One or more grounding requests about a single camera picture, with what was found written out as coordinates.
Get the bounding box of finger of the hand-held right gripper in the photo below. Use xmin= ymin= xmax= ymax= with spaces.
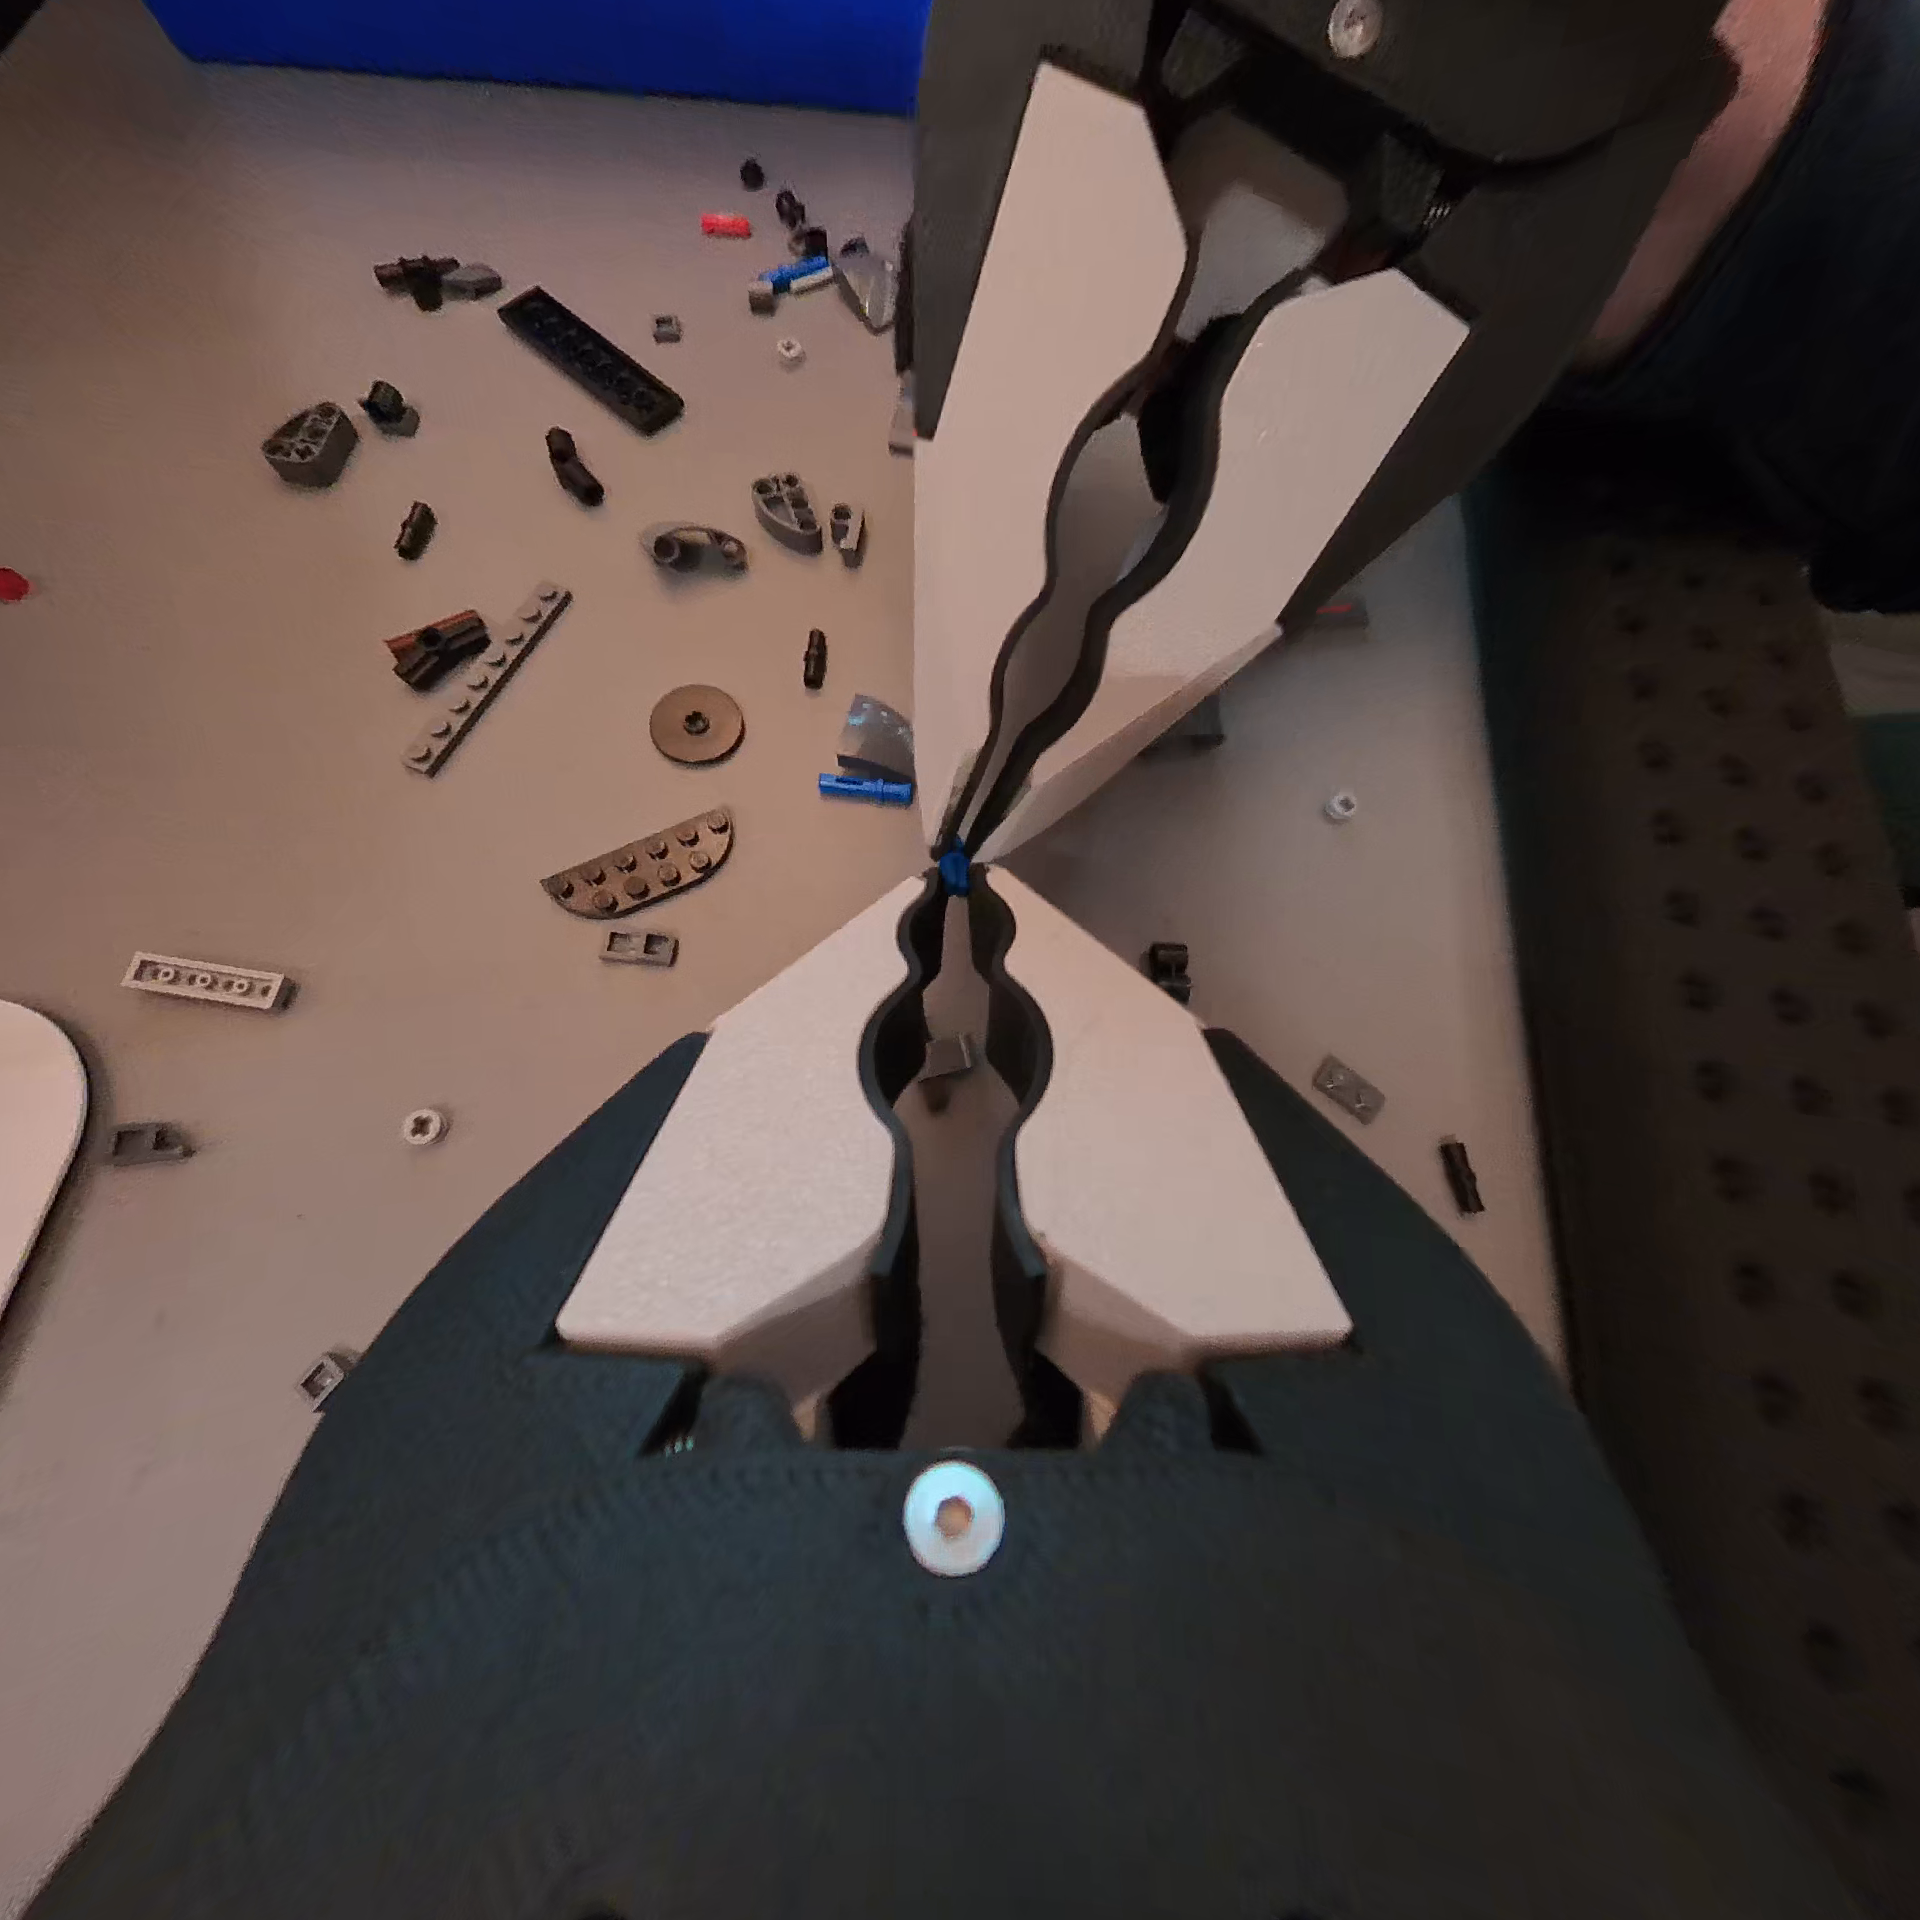
xmin=913 ymin=57 xmax=1197 ymax=852
xmin=957 ymin=268 xmax=1474 ymax=874

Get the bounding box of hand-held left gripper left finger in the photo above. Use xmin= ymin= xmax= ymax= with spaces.
xmin=557 ymin=879 xmax=924 ymax=1450

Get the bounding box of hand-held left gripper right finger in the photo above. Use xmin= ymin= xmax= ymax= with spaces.
xmin=971 ymin=866 xmax=1355 ymax=1450

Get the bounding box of person's right forearm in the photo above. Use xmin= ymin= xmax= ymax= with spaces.
xmin=1546 ymin=0 xmax=1920 ymax=615

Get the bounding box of dark half-round lego plate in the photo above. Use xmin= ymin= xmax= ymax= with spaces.
xmin=540 ymin=804 xmax=736 ymax=921

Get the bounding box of long black lego plate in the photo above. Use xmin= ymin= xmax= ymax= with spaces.
xmin=496 ymin=286 xmax=689 ymax=439

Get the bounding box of round dark lego dish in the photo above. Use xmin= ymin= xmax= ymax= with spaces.
xmin=650 ymin=683 xmax=748 ymax=767

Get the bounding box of light grey four-stud lego plate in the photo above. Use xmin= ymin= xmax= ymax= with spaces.
xmin=119 ymin=951 xmax=299 ymax=1015

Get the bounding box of long grey lego plate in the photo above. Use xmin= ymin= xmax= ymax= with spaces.
xmin=402 ymin=583 xmax=577 ymax=779

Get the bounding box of black and brown lego connector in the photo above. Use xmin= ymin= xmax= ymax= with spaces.
xmin=384 ymin=607 xmax=491 ymax=695

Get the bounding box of dark grey thick lego liftarm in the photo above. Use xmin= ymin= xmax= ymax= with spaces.
xmin=261 ymin=401 xmax=362 ymax=489

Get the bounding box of person's right hand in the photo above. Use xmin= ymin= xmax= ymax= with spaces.
xmin=1572 ymin=0 xmax=1835 ymax=372

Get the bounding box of black dotted chair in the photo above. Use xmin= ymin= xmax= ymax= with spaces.
xmin=1471 ymin=435 xmax=1920 ymax=1920

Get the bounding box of blue plastic bin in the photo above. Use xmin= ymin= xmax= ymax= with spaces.
xmin=180 ymin=0 xmax=933 ymax=118

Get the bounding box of white book stand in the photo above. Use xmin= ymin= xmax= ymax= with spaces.
xmin=0 ymin=997 xmax=92 ymax=1322

